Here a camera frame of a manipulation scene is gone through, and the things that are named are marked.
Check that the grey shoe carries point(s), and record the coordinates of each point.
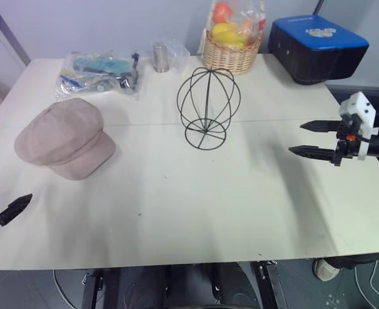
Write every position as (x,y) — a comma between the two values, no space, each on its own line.
(325,269)

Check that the plastic bag of mixed items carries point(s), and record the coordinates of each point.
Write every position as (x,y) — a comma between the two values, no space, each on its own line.
(99,71)

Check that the beige newsboy cap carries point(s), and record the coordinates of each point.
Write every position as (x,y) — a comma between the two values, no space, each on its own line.
(64,135)

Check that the yellow toy lemon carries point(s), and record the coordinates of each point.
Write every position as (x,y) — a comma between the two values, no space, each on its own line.
(223,32)

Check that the blue and black box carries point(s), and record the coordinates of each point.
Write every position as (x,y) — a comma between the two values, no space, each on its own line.
(318,45)

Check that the small orange toy fruit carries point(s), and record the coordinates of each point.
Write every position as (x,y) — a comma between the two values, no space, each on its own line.
(247,25)

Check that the metal cup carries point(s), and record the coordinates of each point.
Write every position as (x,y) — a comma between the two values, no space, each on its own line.
(160,58)

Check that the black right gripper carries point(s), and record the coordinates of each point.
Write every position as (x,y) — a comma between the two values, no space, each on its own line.
(349,141)

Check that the clear plastic fruit bag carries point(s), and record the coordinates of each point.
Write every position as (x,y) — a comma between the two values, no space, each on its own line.
(241,9)

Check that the grey door frame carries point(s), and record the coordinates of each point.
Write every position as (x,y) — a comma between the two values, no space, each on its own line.
(10,32)

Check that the wicker basket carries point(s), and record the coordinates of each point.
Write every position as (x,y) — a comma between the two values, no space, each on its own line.
(231,59)

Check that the black table leg bracket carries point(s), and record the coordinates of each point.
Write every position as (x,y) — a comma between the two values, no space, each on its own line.
(271,283)
(91,291)

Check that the orange-red toy fruit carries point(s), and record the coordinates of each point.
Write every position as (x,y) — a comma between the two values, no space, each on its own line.
(222,10)

